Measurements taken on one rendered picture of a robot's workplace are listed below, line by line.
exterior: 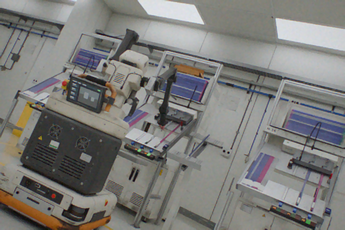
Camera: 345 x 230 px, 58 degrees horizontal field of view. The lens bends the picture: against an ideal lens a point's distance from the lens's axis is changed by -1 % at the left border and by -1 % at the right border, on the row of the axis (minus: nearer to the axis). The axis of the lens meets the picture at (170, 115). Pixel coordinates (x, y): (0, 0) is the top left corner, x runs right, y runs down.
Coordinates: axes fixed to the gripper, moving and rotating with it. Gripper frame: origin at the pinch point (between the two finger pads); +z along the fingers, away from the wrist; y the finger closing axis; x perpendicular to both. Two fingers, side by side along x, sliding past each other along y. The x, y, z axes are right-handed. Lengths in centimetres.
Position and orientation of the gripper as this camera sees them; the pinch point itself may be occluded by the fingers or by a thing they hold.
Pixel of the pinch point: (162, 129)
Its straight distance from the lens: 331.5
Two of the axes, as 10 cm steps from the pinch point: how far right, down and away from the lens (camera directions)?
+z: -0.1, 8.4, 5.4
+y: -8.5, -3.0, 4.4
